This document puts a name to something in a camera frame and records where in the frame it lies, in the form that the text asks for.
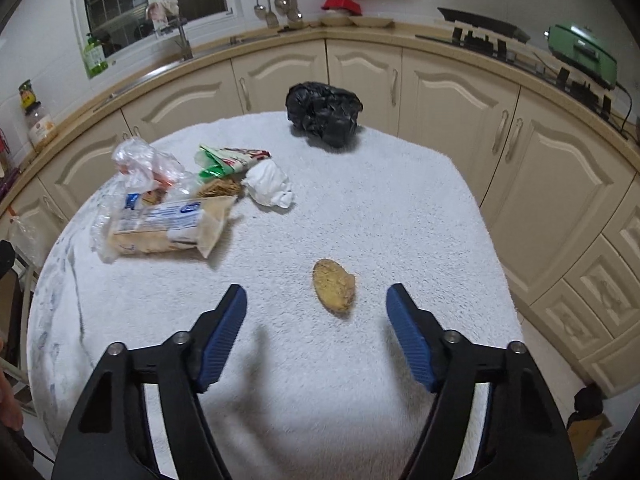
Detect metal kitchen faucet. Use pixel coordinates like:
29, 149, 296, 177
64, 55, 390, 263
159, 14, 194, 62

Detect black glass gas stove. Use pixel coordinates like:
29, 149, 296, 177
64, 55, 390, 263
414, 29, 617, 122

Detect green wrapper red print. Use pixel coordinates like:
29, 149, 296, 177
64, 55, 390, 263
194, 143, 271, 181

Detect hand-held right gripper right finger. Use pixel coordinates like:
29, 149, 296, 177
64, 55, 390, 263
385, 283, 579, 480

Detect white crumpled tissue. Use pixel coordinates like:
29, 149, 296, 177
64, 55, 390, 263
242, 158, 294, 209

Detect cream base cabinets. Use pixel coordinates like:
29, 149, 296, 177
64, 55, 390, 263
0, 24, 640, 397

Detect green electric cooker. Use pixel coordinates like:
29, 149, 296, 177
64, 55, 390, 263
543, 22, 619, 89

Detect cracker packet blue label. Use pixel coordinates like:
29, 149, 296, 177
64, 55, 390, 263
90, 194, 237, 264

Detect cardboard box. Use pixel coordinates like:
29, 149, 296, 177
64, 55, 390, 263
566, 384, 617, 477

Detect cloth on faucet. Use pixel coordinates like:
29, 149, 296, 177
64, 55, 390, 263
144, 0, 180, 24

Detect black induction cooker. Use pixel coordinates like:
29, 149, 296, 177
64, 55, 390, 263
437, 7, 531, 44

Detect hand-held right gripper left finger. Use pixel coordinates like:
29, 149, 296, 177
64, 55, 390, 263
50, 283, 249, 480

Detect red pot lid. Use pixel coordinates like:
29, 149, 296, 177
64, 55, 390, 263
320, 0, 364, 14

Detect brown potato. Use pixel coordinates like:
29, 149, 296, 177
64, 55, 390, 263
312, 258, 357, 317

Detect loose brown crackers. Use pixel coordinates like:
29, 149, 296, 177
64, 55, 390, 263
197, 177, 244, 199

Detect purple utensil holder red utensils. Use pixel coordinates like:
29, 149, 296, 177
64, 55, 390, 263
0, 127, 22, 197

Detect glass jar beige contents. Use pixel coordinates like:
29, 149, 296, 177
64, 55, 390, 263
25, 102, 57, 152

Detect crumpled black plastic bag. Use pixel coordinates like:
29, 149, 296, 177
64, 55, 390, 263
285, 82, 364, 150

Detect stainless steel sink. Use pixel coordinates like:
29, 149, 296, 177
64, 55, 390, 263
91, 34, 242, 112

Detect person's left hand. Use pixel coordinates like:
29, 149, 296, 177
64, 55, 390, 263
0, 374, 24, 432

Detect green dish soap bottle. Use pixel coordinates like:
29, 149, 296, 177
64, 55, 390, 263
82, 33, 109, 79

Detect clear plastic bag orange contents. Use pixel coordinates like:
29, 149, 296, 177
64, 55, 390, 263
112, 137, 197, 197

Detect white metal rack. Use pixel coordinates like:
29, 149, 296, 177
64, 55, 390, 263
6, 209, 42, 417

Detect black power cable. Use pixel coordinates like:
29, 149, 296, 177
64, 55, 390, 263
607, 80, 640, 142

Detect white towel covered round table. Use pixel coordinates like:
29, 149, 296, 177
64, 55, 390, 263
27, 110, 524, 480

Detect beige shallow plate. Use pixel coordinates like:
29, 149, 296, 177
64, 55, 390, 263
348, 14, 395, 29

